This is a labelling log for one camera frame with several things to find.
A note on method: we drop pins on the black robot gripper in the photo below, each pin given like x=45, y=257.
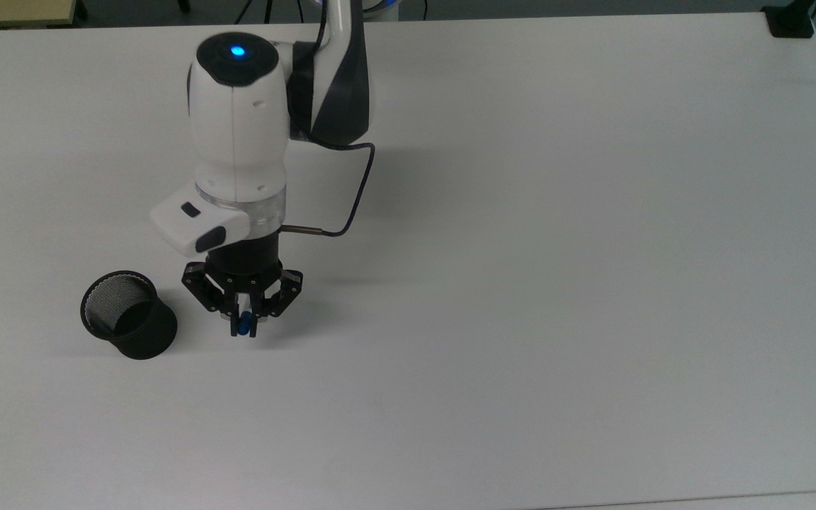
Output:
x=246, y=262

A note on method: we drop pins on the blue capped marker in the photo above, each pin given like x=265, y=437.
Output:
x=242, y=328

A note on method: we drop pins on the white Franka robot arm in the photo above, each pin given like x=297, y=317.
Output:
x=238, y=142

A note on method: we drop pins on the black mesh pen cup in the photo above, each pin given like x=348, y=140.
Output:
x=128, y=319

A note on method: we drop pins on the wooden desk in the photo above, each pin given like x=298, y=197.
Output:
x=11, y=10

